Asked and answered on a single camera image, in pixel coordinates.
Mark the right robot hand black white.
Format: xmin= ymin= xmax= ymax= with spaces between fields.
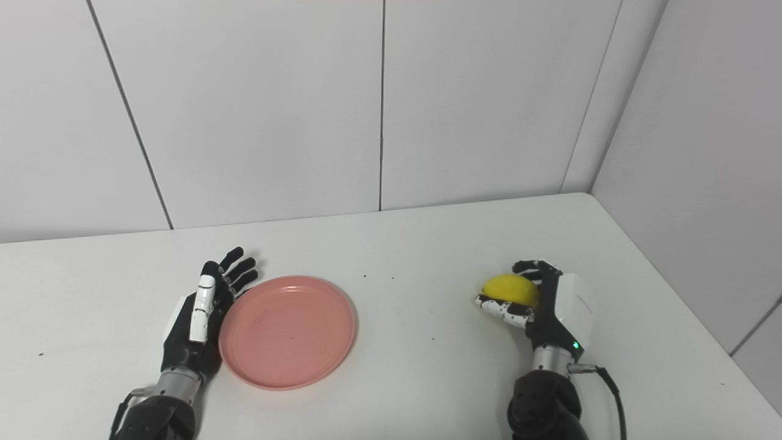
xmin=475 ymin=260 xmax=596 ymax=362

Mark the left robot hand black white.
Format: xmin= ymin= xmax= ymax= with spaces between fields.
xmin=160 ymin=246 xmax=259 ymax=386

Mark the yellow lemon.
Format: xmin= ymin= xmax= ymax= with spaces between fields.
xmin=482 ymin=273 xmax=542 ymax=308

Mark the pink plate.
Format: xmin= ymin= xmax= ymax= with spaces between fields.
xmin=219 ymin=276 xmax=357 ymax=391

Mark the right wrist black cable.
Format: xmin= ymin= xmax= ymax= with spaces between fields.
xmin=568 ymin=363 xmax=628 ymax=440

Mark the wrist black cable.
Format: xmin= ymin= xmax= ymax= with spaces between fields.
xmin=568 ymin=363 xmax=628 ymax=440
xmin=109 ymin=391 xmax=138 ymax=440

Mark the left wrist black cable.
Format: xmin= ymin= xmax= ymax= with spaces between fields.
xmin=109 ymin=391 xmax=138 ymax=440

